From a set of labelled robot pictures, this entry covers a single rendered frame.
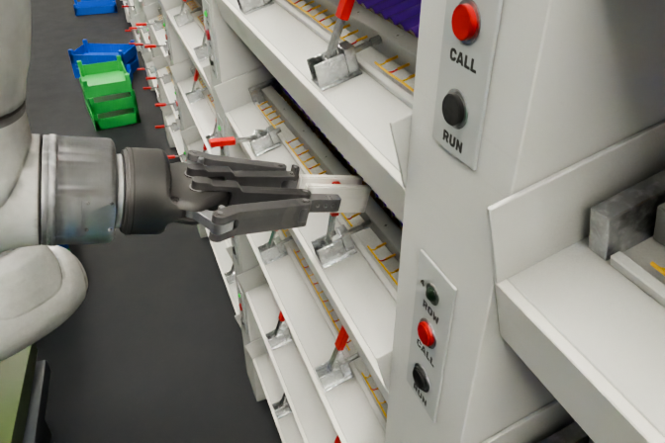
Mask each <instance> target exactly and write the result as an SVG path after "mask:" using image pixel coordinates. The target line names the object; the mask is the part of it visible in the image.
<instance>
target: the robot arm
mask: <svg viewBox="0 0 665 443"><path fill-rule="evenodd" d="M31 34H32V19H31V0H0V362H1V361H3V360H5V359H7V358H9V357H11V356H13V355H15V354H17V353H18V352H20V351H22V350H24V349H25V348H27V347H29V346H30V345H32V344H34V343H35V342H37V341H39V340H40V339H42V338H43V337H45V336H46V335H48V334H49V333H51V332H52V331H54V330H55V329H56V328H58V327H59V326H60V325H62V324H63V323H64V322H65V321H66V320H67V319H68V318H69V317H70V316H71V315H72V314H73V313H74V312H75V311H76V310H77V309H78V307H79V306H80V305H81V303H82V302H83V300H84V299H85V296H86V292H87V289H88V279H87V275H86V272H85V270H84V268H83V266H82V264H81V262H80V261H79V260H78V258H77V257H76V256H75V255H73V254H72V253H71V252H70V251H69V250H67V249H66V248H64V247H61V246H58V244H98V243H109V242H111V241H112V240H113V237H114V234H115V228H117V227H119V228H120V232H123V233H124V234H160V233H163V232H164V231H165V229H166V226H167V225H168V224H170V223H171V222H181V223H186V224H199V223H200V224H201V225H203V226H204V227H205V228H207V229H208V230H209V231H210V233H209V239H210V240H211V241H213V242H221V241H224V240H226V239H228V238H231V237H233V236H236V235H243V234H251V233H258V232H266V231H272V230H280V229H287V228H295V227H302V226H306V224H307V220H308V215H309V213H364V212H365V209H366V205H367V202H368V199H369V195H370V192H371V187H370V186H369V185H362V181H363V178H362V177H361V176H355V175H313V174H301V175H299V172H300V167H299V166H298V165H295V164H292V167H291V171H287V170H286V168H287V165H285V164H284V163H278V162H270V161H262V160H254V159H245V158H237V157H229V156H221V155H213V154H209V153H205V152H202V151H198V150H189V151H188V155H187V160H186V161H185V162H175V163H170V164H169V160H168V156H167V154H166V152H165V151H164V150H162V149H159V148H139V147H126V148H125V149H122V151H121V154H116V147H115V144H114V142H113V141H112V140H111V139H110V138H105V137H87V136H68V135H57V134H52V133H51V134H44V136H43V135H42V134H37V133H31V129H30V125H29V120H28V115H27V108H26V80H27V73H28V69H29V64H30V57H31ZM335 181H339V182H340V184H333V182H335Z"/></svg>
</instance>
